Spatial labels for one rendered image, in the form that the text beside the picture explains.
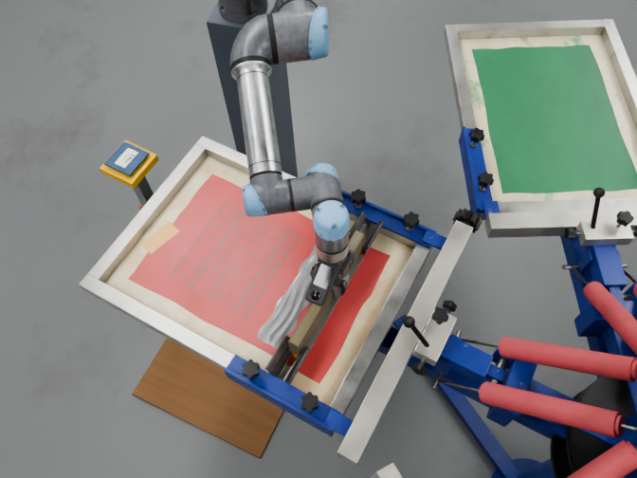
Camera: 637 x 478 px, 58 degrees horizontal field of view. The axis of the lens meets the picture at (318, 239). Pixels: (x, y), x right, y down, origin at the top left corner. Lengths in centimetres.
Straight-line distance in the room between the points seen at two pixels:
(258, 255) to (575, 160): 100
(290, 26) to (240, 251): 63
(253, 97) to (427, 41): 239
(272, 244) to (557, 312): 151
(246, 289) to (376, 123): 178
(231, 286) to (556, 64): 133
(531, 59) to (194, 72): 200
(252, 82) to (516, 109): 96
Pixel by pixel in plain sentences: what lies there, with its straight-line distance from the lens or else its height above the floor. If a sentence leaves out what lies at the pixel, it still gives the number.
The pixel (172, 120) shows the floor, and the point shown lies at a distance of 331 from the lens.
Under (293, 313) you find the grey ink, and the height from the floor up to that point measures 96.
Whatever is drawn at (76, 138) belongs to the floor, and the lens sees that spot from 341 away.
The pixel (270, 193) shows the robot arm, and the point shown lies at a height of 134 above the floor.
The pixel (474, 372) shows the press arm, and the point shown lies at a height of 104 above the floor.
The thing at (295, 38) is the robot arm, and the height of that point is 146.
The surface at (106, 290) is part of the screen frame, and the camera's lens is 165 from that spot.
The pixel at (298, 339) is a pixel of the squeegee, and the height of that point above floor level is 106.
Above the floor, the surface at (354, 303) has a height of 95.
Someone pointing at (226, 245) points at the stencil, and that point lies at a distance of 166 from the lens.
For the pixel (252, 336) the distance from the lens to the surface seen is 154.
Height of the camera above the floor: 238
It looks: 60 degrees down
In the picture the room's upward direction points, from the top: 3 degrees counter-clockwise
